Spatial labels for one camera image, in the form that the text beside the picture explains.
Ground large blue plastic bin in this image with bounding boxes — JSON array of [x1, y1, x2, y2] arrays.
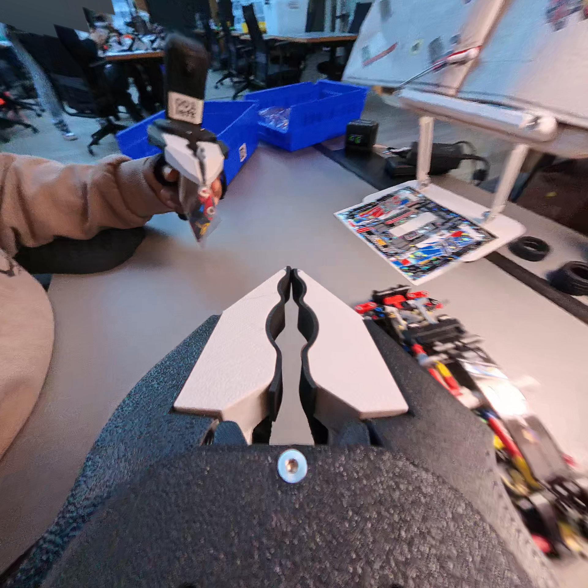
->
[[243, 79, 370, 152]]

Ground holographic sticker sheet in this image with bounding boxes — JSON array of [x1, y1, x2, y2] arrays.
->
[[334, 186, 499, 281]]

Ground black lego tyre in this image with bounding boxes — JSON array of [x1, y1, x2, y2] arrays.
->
[[549, 261, 588, 297], [507, 236, 551, 262]]

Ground lego instruction booklet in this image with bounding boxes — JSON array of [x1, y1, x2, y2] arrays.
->
[[342, 0, 588, 129]]

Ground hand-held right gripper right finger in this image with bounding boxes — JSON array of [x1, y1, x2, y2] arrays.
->
[[294, 269, 410, 437]]

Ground black power bank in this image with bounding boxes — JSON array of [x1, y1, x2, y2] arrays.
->
[[345, 119, 379, 154]]

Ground clear plastic wrap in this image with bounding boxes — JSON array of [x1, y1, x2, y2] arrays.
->
[[258, 106, 292, 134]]

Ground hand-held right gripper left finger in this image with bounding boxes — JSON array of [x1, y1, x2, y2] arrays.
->
[[174, 266, 293, 444]]

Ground black power adapter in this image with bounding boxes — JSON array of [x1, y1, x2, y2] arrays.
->
[[385, 140, 490, 182]]

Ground small bag of lego pins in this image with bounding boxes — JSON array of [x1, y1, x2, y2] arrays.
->
[[186, 177, 223, 244]]

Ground metal rod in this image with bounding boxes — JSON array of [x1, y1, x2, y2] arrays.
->
[[482, 145, 529, 223], [416, 116, 435, 187]]

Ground lego car chassis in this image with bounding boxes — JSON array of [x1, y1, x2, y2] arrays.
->
[[355, 285, 588, 559]]

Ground long wooden table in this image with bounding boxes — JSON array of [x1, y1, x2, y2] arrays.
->
[[259, 31, 359, 76]]

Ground group of black office chairs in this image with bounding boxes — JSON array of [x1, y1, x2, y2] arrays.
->
[[0, 0, 368, 157]]

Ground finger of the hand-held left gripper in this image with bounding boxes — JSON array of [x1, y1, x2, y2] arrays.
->
[[162, 133, 205, 185], [197, 140, 227, 187]]

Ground person's left hand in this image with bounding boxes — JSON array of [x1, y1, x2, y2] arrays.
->
[[154, 166, 223, 221]]

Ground white storage box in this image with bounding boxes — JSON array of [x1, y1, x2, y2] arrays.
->
[[264, 0, 313, 35]]

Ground blue bin with white tag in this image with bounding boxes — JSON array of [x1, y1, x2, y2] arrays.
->
[[116, 100, 259, 187]]

